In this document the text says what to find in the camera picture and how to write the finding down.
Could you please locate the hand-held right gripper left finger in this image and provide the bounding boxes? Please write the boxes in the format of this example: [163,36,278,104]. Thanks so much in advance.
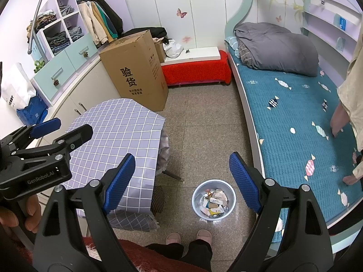
[32,153,137,272]

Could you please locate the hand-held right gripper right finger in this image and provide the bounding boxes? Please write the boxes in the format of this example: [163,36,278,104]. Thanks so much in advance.
[226,151,334,272]

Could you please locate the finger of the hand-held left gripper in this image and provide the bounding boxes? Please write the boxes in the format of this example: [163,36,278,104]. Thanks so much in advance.
[0,117,62,155]
[11,124,94,161]

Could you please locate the round grey waste bin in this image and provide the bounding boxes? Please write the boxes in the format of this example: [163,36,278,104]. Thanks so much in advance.
[192,179,237,222]

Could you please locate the person's left hand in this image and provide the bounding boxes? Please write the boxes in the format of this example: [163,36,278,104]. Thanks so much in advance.
[0,193,42,229]

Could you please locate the blue bag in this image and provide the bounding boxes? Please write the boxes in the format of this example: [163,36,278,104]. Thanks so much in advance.
[16,95,49,127]

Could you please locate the mint drawer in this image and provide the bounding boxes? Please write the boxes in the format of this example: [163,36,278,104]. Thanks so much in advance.
[64,35,99,71]
[33,59,79,108]

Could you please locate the checked grey tablecloth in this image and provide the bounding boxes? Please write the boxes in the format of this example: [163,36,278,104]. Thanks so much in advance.
[61,98,171,232]

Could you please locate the heap of crumpled packaging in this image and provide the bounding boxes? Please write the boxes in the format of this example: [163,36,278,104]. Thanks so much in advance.
[200,188,230,219]

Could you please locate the dark mesh basket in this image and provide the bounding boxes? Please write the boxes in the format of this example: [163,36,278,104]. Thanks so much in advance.
[151,185,166,215]

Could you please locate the beige low cabinet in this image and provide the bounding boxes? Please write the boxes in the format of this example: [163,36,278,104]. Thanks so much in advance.
[37,59,123,137]

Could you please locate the white paper bag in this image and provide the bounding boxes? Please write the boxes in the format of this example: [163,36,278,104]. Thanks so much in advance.
[0,62,37,112]

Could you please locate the grey table leg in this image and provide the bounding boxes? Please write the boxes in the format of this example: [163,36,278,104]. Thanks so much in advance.
[163,170,185,182]

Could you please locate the pink slipper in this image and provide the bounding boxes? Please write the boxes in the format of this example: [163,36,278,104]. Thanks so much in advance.
[196,228,212,243]
[166,232,182,246]

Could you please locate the person's red sweater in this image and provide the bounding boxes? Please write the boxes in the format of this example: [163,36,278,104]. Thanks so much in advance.
[71,235,211,272]

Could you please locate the folded dark clothes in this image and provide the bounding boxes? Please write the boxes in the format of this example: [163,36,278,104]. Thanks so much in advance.
[45,31,71,56]

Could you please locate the large cardboard box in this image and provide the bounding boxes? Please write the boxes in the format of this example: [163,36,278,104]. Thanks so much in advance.
[98,29,169,112]

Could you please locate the person's right leg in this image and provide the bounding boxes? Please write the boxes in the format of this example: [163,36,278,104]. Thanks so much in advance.
[181,239,213,272]

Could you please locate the person's leg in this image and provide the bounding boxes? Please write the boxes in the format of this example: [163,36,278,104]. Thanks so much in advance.
[181,239,213,272]
[144,242,185,272]

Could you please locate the person's left leg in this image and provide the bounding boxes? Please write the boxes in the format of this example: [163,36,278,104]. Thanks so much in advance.
[144,242,185,272]

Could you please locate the folded blue jeans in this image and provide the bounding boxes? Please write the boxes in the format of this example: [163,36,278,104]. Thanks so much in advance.
[68,26,83,42]

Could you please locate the folded beige clothes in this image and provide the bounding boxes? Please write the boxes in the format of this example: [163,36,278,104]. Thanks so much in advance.
[27,10,57,34]

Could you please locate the cream hanging jacket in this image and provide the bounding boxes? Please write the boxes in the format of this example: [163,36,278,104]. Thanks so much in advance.
[78,1,100,46]

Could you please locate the yellow hanging garment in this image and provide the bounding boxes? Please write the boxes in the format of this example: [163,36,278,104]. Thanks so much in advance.
[93,3,109,44]

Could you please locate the grey curved metal pole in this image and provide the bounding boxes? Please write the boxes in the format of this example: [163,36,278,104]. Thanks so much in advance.
[28,0,53,55]

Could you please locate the small cardboard box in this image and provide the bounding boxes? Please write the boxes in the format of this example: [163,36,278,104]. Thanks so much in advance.
[154,41,167,63]

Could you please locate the teal hanging garment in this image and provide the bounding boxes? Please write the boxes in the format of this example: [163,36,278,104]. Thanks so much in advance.
[101,4,118,39]

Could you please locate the folded grey clothes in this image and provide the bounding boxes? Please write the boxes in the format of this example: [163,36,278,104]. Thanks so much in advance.
[59,4,75,17]

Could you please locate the red-skirted white bench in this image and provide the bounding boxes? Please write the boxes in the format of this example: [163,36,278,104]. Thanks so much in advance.
[161,46,232,87]

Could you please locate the white cubby shelf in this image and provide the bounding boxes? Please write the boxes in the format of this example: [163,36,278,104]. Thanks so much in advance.
[27,0,103,63]

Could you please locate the black hanging garment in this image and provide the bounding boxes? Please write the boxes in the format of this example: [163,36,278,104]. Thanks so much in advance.
[93,0,124,35]

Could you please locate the white plastic bag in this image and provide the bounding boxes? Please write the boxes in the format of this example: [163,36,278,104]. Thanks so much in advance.
[164,39,184,59]

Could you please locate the blue checked pillow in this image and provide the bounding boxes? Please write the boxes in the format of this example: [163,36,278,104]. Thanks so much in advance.
[225,35,242,59]

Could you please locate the grey duvet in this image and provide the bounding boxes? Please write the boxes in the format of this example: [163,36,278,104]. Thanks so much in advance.
[234,22,320,78]

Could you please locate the white wardrobe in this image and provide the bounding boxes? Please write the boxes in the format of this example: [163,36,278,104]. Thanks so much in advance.
[118,0,245,55]

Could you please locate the painted headboard panel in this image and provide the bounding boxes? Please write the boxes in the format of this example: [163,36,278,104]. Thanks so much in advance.
[225,0,307,39]

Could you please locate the lavender wall shelf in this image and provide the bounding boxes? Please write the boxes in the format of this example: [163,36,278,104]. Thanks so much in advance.
[302,0,363,63]

